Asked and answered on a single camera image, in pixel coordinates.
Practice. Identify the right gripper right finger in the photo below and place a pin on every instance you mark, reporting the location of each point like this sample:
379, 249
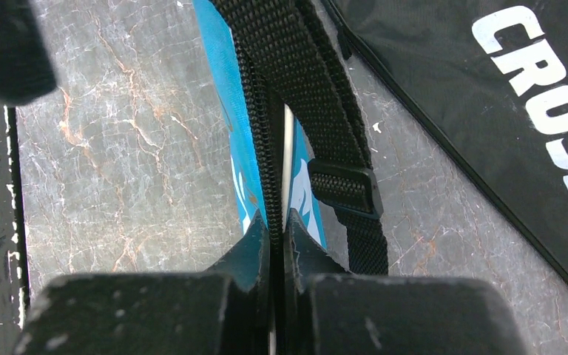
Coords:
332, 311

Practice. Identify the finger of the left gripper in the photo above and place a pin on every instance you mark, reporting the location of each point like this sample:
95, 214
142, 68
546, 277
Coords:
26, 71

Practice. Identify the blue Sport racket bag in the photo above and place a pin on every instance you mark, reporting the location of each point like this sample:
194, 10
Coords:
297, 139

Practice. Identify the black Crossway racket bag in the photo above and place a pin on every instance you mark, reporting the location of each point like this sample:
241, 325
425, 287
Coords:
489, 81

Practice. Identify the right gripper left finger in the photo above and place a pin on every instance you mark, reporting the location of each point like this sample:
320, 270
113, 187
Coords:
221, 310

